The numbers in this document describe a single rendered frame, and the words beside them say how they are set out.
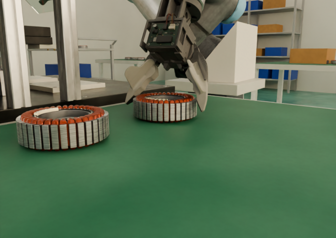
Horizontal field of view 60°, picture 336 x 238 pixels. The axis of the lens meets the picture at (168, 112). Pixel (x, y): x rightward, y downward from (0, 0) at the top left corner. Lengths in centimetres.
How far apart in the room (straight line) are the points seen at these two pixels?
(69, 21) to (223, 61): 69
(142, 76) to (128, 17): 769
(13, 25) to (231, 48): 78
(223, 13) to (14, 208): 55
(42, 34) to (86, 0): 672
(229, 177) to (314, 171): 9
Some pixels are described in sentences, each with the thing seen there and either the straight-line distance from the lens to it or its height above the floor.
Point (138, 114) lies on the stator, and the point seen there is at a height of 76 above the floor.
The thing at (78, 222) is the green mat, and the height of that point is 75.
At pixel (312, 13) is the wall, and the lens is 730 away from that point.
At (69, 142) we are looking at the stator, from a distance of 36.
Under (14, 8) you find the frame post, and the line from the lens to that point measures 55.
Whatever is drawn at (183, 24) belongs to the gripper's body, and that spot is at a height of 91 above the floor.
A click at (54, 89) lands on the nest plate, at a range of 72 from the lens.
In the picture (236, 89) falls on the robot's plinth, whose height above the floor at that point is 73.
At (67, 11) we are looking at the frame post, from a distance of 60.
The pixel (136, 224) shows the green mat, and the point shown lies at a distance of 21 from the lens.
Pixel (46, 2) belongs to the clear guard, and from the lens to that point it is 115.
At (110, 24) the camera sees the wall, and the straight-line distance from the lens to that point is 781.
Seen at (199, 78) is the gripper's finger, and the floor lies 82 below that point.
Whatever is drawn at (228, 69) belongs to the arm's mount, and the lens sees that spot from 114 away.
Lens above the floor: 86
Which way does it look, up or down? 12 degrees down
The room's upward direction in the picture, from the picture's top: straight up
